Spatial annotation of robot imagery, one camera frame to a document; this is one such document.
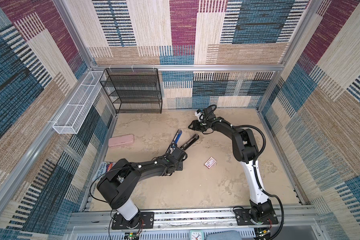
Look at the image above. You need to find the red white staples box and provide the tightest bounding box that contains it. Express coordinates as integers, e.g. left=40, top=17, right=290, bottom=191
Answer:
left=204, top=157, right=217, bottom=169

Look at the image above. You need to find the pink pencil case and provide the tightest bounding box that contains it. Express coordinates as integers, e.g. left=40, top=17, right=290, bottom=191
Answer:
left=108, top=134, right=135, bottom=148

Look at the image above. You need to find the black stapler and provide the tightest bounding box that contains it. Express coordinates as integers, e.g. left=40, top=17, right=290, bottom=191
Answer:
left=180, top=134, right=200, bottom=151

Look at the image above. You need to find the colourful magazine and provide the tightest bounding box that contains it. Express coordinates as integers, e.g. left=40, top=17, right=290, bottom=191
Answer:
left=93, top=162, right=116, bottom=181

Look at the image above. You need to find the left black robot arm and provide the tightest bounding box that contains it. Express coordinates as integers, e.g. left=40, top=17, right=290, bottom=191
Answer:
left=97, top=147, right=188, bottom=229

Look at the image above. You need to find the white wire mesh basket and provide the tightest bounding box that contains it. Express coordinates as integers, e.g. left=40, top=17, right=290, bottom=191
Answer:
left=53, top=71, right=103, bottom=135

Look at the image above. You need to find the black wire shelf rack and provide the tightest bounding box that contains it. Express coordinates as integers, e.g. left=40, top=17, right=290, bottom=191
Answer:
left=100, top=68, right=163, bottom=114

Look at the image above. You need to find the small teal clock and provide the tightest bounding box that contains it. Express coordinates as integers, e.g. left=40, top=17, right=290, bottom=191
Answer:
left=190, top=230, right=204, bottom=240

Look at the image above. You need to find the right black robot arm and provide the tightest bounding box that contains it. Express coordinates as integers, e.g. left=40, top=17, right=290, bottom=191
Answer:
left=188, top=117, right=285, bottom=227

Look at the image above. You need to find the aluminium mounting rail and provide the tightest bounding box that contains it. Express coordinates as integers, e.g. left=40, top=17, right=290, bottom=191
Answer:
left=65, top=205, right=321, bottom=233

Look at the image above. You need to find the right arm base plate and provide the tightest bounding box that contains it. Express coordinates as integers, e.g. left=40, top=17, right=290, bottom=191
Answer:
left=233, top=206, right=279, bottom=226

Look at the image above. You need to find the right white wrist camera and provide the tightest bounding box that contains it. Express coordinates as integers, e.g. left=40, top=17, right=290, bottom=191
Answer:
left=195, top=110, right=205, bottom=122

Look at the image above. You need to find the blue stapler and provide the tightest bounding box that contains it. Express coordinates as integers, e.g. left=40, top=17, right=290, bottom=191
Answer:
left=166, top=130, right=182, bottom=154

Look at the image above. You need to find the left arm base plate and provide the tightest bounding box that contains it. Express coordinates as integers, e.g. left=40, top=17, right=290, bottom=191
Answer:
left=111, top=212, right=155, bottom=230

